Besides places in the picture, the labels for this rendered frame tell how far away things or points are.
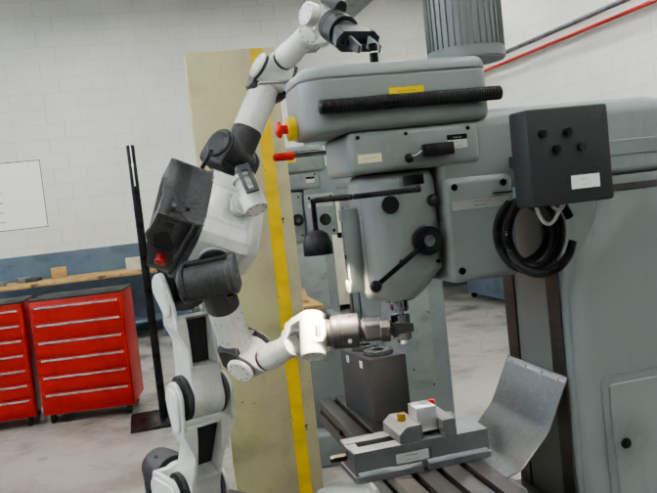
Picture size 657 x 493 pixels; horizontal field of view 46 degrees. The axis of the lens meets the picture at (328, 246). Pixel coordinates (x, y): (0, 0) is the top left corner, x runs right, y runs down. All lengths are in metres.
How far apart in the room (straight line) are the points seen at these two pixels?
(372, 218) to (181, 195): 0.54
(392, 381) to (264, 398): 1.51
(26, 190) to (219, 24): 3.44
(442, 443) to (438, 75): 0.88
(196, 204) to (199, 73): 1.63
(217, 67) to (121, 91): 7.37
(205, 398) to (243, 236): 0.58
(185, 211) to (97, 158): 8.86
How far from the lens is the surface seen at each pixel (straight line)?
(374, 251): 1.87
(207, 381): 2.43
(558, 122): 1.75
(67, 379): 6.54
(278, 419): 3.77
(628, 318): 2.07
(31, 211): 10.95
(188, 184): 2.13
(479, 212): 1.93
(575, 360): 2.03
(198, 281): 1.99
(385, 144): 1.84
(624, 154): 2.14
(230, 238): 2.07
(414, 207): 1.89
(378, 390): 2.29
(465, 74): 1.93
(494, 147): 1.96
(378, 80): 1.85
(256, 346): 2.16
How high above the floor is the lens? 1.59
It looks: 4 degrees down
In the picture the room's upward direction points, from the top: 6 degrees counter-clockwise
